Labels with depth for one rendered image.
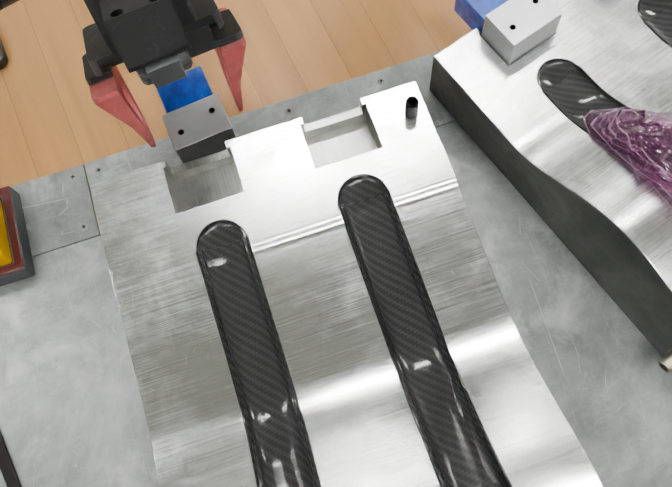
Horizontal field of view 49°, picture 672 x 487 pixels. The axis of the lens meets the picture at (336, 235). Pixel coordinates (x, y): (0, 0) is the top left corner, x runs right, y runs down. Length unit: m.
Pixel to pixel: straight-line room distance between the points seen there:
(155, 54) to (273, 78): 0.22
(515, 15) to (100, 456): 0.48
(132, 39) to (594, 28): 0.38
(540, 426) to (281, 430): 0.17
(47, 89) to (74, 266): 0.18
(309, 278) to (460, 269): 0.11
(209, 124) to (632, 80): 0.34
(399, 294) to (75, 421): 0.28
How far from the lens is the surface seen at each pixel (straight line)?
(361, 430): 0.49
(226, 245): 0.54
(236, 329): 0.53
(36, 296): 0.67
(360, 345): 0.51
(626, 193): 0.56
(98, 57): 0.57
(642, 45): 0.67
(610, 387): 0.62
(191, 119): 0.62
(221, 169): 0.59
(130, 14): 0.48
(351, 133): 0.59
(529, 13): 0.63
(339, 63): 0.70
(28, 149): 0.73
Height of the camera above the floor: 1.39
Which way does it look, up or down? 71 degrees down
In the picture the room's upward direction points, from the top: 10 degrees counter-clockwise
